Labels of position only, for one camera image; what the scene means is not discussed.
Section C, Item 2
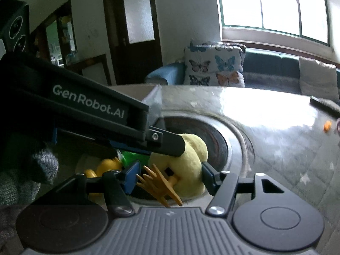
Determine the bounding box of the grey knitted gloved hand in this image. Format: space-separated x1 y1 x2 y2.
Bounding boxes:
1 149 59 246

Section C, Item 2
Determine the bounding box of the dark wooden shelf cabinet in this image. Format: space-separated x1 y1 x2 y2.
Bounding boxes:
29 1 77 67

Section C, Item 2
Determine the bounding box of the white cardboard box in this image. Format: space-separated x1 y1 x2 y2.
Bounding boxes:
109 84 163 119

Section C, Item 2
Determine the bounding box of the green plastic toy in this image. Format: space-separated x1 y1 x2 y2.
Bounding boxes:
117 150 150 169

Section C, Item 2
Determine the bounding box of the pink toy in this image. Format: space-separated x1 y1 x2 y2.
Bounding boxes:
337 118 340 134

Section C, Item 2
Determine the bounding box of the black remote control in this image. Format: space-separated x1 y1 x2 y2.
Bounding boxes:
310 96 340 119

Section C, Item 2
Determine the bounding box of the butterfly print pillow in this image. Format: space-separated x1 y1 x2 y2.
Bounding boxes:
184 43 246 88

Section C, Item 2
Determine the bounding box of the grey cushion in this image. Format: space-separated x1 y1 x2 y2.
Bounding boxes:
299 57 339 103

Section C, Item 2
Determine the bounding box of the orange rubber duck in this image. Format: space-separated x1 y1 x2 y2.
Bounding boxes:
84 157 123 178

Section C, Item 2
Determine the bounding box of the dark wooden door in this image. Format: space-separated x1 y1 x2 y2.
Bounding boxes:
103 0 163 85

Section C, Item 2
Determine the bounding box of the small orange toy block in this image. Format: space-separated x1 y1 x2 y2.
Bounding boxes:
323 120 332 132

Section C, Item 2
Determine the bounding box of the window with green frame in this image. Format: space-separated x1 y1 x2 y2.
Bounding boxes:
220 0 330 45

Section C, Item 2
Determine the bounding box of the orange plastic rake toy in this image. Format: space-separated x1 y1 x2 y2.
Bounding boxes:
136 164 183 208

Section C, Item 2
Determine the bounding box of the blue sofa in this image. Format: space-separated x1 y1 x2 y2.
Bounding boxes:
145 43 339 102

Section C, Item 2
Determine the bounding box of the dark wooden table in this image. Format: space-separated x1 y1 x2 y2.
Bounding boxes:
66 54 112 86

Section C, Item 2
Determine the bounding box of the yellow plush chick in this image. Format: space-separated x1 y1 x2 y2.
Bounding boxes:
148 134 209 199

